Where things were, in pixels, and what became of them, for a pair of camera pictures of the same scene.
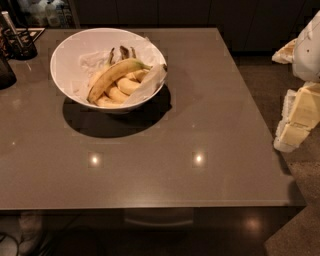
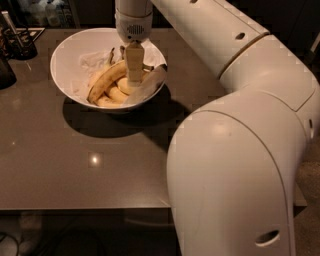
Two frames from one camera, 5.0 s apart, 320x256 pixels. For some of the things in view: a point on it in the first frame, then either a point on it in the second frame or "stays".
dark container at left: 7,76 stays
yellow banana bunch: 114,83 stays
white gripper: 308,50 -> 134,29
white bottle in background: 52,15 stays
